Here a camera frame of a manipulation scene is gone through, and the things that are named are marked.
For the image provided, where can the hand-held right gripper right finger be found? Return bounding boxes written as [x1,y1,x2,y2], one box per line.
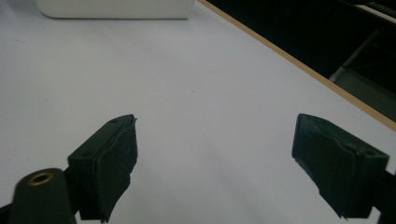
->
[290,113,396,220]

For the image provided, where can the white metal stand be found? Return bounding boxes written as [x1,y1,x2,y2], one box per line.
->
[328,28,396,123]

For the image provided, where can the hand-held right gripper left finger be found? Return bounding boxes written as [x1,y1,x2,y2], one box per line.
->
[64,113,139,224]

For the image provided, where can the long white plastic container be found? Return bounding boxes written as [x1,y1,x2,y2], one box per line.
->
[33,0,196,21]

